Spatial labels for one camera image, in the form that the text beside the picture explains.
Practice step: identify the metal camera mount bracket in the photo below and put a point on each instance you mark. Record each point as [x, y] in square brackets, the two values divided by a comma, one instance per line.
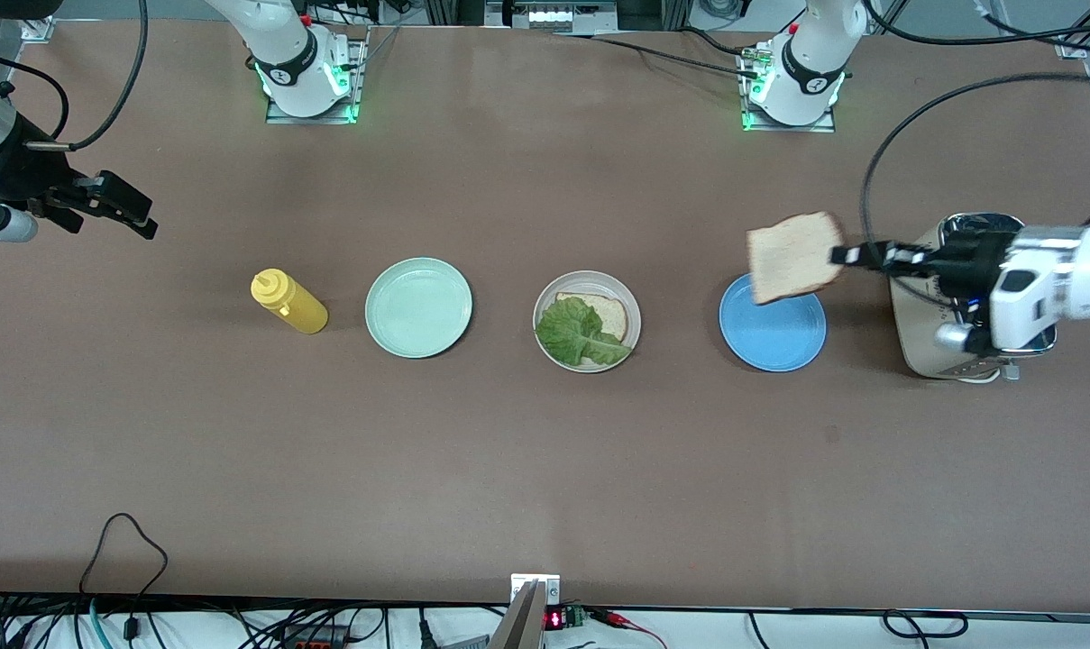
[522, 622]

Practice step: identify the beige plate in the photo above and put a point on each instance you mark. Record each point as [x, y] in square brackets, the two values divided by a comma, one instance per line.
[630, 297]

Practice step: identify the green lettuce leaf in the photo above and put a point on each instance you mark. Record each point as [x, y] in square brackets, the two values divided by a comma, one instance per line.
[576, 333]

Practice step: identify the pale green plate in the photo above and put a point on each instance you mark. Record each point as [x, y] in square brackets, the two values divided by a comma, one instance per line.
[418, 308]

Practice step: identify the bread slice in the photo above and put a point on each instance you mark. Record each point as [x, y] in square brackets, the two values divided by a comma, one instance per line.
[792, 257]
[612, 315]

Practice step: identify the red and black clip leads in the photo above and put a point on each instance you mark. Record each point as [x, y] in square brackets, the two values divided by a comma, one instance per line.
[612, 617]

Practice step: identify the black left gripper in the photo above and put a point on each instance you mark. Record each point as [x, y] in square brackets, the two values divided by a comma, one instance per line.
[968, 257]

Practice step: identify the lit control box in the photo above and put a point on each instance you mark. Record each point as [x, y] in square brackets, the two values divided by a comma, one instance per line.
[549, 16]

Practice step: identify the aluminium corner bracket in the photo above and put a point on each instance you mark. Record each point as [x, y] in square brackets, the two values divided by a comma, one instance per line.
[38, 30]
[1069, 50]

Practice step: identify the yellow squeeze bottle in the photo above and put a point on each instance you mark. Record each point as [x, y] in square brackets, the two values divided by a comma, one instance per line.
[297, 306]

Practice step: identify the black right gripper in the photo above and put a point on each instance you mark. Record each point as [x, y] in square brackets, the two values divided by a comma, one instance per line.
[23, 174]

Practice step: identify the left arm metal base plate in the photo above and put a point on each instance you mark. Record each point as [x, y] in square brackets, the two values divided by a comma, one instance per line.
[788, 128]

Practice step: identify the beige chrome toaster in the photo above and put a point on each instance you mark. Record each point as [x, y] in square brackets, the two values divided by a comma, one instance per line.
[914, 329]

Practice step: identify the circuit board with red display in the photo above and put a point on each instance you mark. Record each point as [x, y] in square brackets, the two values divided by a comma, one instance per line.
[555, 619]

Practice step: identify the blue plate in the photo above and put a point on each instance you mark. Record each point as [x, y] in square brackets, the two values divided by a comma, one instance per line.
[773, 338]

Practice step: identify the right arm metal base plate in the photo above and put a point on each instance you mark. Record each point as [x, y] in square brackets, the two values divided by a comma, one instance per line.
[361, 86]

